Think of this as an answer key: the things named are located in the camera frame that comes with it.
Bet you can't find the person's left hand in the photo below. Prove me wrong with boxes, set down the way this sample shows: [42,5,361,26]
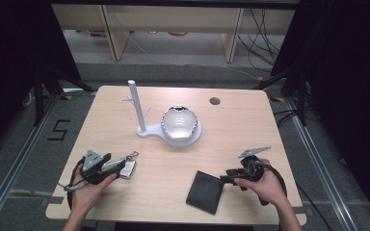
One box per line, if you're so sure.
[70,162,118,215]

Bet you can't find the black wallet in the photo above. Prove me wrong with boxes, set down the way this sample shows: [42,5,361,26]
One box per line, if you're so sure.
[185,170,225,216]

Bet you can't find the black floor cables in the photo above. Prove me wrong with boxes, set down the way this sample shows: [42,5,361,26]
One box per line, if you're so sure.
[236,8,287,73]

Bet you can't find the aluminium floor rail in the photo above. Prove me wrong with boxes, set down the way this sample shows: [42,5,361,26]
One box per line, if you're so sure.
[0,92,62,231]
[283,95,362,231]

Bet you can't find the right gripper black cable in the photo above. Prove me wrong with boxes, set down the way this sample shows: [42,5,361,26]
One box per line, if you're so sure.
[257,162,288,207]

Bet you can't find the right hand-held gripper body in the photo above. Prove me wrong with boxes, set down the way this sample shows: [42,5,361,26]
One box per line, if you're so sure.
[226,146,272,191]

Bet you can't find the person's right hand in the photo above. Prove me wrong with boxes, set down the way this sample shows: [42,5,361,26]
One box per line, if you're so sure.
[233,157,288,206]

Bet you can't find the silver shell-shaped dish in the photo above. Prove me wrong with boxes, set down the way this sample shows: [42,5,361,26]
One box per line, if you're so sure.
[160,105,199,142]

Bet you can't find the wooden table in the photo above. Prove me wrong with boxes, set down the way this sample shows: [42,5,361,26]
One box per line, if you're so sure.
[44,85,307,226]

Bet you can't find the silver car key fob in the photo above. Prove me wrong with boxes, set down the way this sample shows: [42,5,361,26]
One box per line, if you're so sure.
[119,150,140,180]

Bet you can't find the beige wooden desk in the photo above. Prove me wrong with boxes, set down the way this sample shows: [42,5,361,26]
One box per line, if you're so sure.
[50,3,297,64]

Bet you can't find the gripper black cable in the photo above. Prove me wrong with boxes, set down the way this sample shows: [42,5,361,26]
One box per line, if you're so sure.
[257,162,288,207]
[57,156,88,211]

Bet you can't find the white branch key stand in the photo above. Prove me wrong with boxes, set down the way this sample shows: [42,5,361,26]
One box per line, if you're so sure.
[120,79,203,149]

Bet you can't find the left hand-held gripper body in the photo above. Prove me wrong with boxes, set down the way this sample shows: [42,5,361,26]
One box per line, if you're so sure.
[80,149,113,186]

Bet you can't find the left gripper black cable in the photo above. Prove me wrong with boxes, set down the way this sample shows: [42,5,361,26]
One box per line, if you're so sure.
[57,156,88,211]

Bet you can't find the black metal stand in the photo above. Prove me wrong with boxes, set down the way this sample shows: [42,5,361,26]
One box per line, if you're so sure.
[32,65,98,127]
[253,65,319,127]

